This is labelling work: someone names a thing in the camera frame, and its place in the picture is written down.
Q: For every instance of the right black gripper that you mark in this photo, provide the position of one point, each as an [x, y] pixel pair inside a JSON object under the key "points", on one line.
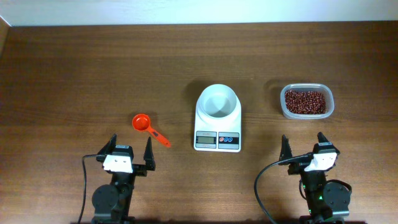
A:
{"points": [[296, 167]]}

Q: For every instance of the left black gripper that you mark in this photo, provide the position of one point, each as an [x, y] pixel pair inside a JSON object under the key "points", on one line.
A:
{"points": [[137, 169]]}

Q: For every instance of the orange measuring scoop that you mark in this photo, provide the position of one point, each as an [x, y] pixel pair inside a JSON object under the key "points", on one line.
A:
{"points": [[141, 122]]}

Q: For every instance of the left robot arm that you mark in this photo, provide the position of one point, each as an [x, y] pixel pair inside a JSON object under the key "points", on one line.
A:
{"points": [[112, 201]]}

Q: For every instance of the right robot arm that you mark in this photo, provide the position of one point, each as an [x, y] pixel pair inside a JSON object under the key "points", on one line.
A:
{"points": [[327, 200]]}

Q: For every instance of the white digital kitchen scale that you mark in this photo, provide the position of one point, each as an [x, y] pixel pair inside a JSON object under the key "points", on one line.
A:
{"points": [[218, 134]]}

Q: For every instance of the red adzuki beans in container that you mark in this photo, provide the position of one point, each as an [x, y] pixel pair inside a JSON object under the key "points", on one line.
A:
{"points": [[305, 102]]}

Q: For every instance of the clear plastic bean container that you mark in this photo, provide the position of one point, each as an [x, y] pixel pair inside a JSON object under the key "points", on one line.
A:
{"points": [[330, 104]]}

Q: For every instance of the white round bowl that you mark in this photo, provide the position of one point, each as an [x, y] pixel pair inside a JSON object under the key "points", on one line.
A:
{"points": [[217, 101]]}

